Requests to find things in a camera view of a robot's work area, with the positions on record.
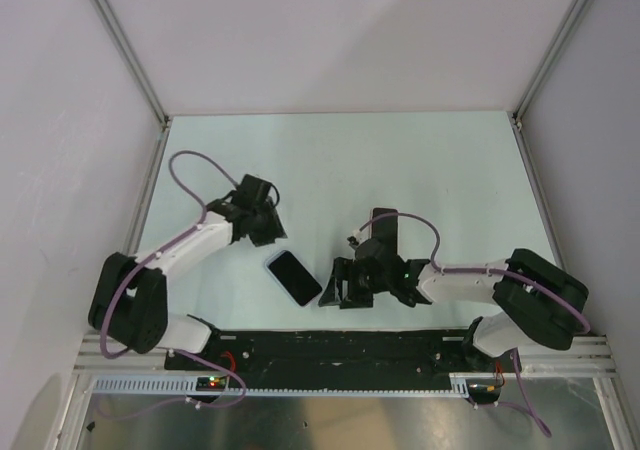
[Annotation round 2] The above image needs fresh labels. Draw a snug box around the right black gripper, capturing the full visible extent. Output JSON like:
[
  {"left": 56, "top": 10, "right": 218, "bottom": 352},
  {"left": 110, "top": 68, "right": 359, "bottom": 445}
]
[{"left": 319, "top": 256, "right": 391, "bottom": 309}]

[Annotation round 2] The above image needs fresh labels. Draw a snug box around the translucent blue phone case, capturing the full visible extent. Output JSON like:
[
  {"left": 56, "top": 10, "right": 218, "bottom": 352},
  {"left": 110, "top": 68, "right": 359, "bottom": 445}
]
[{"left": 264, "top": 249, "right": 324, "bottom": 308}]

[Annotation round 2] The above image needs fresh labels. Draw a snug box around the black smartphone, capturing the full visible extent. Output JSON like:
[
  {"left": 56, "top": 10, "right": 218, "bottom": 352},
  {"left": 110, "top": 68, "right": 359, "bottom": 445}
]
[{"left": 371, "top": 207, "right": 398, "bottom": 255}]

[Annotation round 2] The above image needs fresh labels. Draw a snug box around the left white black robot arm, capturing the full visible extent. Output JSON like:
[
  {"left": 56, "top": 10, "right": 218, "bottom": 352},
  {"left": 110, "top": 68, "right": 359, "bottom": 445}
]
[{"left": 88, "top": 175, "right": 286, "bottom": 369}]

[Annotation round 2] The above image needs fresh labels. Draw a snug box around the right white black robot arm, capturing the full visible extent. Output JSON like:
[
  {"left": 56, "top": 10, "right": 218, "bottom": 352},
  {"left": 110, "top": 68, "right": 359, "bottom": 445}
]
[{"left": 319, "top": 238, "right": 590, "bottom": 371}]

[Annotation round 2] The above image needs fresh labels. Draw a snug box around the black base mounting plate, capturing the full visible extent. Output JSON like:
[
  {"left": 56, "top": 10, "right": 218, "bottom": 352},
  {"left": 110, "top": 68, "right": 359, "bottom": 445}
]
[{"left": 164, "top": 327, "right": 536, "bottom": 392}]

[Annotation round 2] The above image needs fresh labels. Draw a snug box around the left controller board with LEDs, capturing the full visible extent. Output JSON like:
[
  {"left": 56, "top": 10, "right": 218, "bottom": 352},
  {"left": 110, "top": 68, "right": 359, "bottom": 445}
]
[{"left": 196, "top": 376, "right": 228, "bottom": 391}]

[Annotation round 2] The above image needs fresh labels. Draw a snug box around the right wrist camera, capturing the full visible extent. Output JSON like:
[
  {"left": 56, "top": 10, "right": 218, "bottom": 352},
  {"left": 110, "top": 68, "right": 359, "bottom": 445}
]
[{"left": 347, "top": 229, "right": 362, "bottom": 248}]

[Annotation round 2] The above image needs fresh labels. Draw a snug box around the right controller board with wires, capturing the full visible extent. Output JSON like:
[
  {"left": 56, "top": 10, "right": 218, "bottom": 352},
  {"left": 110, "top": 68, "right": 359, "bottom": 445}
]
[{"left": 467, "top": 380, "right": 504, "bottom": 407}]

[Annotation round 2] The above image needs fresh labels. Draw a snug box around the white slotted cable duct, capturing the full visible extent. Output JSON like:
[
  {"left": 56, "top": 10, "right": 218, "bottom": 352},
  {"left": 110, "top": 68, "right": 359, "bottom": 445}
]
[{"left": 94, "top": 375, "right": 469, "bottom": 398}]

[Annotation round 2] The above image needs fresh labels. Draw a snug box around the left aluminium frame post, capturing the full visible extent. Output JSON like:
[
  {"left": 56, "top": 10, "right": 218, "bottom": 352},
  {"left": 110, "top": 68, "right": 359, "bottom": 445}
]
[{"left": 89, "top": 0, "right": 170, "bottom": 132}]

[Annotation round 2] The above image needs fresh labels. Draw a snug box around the aluminium frame post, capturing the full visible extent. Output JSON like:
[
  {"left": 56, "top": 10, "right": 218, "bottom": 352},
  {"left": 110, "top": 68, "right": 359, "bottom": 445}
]
[
  {"left": 89, "top": 0, "right": 170, "bottom": 132},
  {"left": 511, "top": 0, "right": 594, "bottom": 130}
]

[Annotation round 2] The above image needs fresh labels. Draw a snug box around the front aluminium frame rail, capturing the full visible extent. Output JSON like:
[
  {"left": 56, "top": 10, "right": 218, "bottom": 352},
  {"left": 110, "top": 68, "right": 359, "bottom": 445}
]
[{"left": 73, "top": 334, "right": 617, "bottom": 377}]

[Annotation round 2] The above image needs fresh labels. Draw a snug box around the right aluminium frame post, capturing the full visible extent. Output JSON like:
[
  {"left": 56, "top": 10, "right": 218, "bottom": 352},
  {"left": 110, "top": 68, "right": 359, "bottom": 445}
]
[{"left": 511, "top": 0, "right": 594, "bottom": 130}]

